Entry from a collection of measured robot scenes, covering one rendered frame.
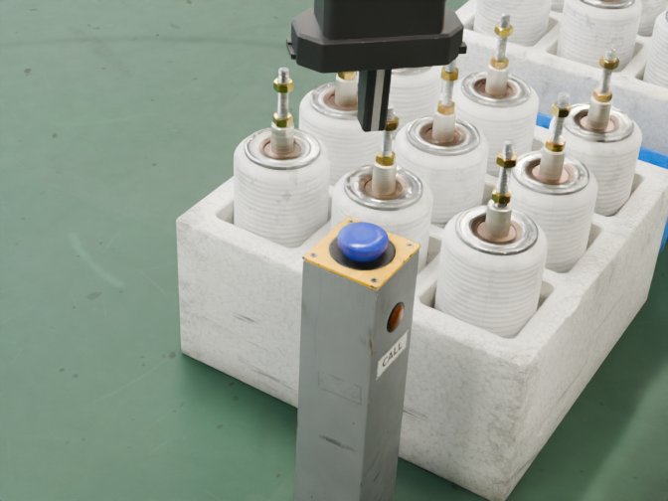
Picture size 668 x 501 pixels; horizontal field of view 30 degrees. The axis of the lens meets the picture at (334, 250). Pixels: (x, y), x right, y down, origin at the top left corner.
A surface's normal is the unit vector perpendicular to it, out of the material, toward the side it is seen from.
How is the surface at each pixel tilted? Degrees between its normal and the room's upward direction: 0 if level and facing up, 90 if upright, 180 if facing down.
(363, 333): 90
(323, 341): 90
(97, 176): 0
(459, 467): 90
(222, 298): 90
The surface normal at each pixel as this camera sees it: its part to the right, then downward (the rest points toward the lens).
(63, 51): 0.04, -0.80
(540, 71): -0.51, 0.50
